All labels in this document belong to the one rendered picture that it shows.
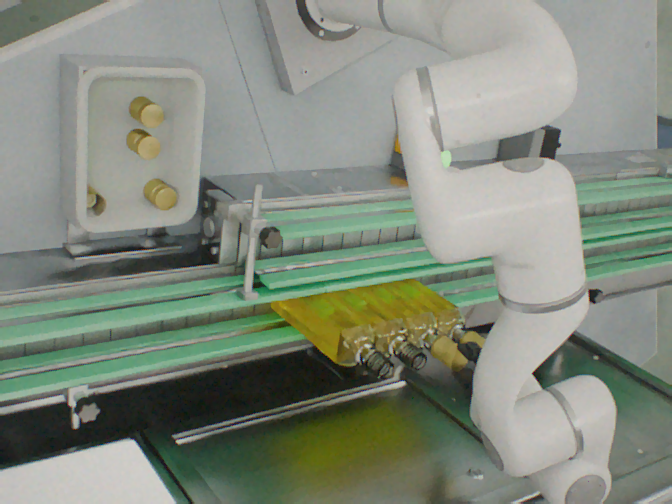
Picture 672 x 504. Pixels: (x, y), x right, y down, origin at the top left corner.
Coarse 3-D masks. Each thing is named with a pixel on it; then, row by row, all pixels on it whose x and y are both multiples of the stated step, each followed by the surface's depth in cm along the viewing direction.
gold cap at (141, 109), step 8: (136, 104) 109; (144, 104) 108; (152, 104) 108; (136, 112) 109; (144, 112) 107; (152, 112) 108; (160, 112) 109; (136, 120) 111; (144, 120) 108; (152, 120) 109; (160, 120) 109
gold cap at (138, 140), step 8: (136, 128) 112; (128, 136) 111; (136, 136) 110; (144, 136) 109; (152, 136) 110; (128, 144) 112; (136, 144) 109; (144, 144) 109; (152, 144) 110; (136, 152) 110; (144, 152) 110; (152, 152) 110
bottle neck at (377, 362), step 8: (368, 344) 109; (360, 352) 108; (368, 352) 107; (376, 352) 107; (360, 360) 108; (368, 360) 107; (376, 360) 106; (384, 360) 105; (368, 368) 107; (376, 368) 105; (384, 368) 107; (392, 368) 106; (376, 376) 106; (384, 376) 106
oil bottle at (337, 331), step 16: (272, 304) 123; (288, 304) 119; (304, 304) 116; (320, 304) 115; (336, 304) 116; (288, 320) 120; (304, 320) 116; (320, 320) 112; (336, 320) 111; (352, 320) 112; (320, 336) 113; (336, 336) 110; (352, 336) 108; (368, 336) 109; (336, 352) 110; (352, 352) 108
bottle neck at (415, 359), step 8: (392, 344) 111; (400, 344) 111; (408, 344) 110; (392, 352) 112; (400, 352) 110; (408, 352) 109; (416, 352) 109; (400, 360) 111; (408, 360) 109; (416, 360) 111; (424, 360) 110; (416, 368) 109
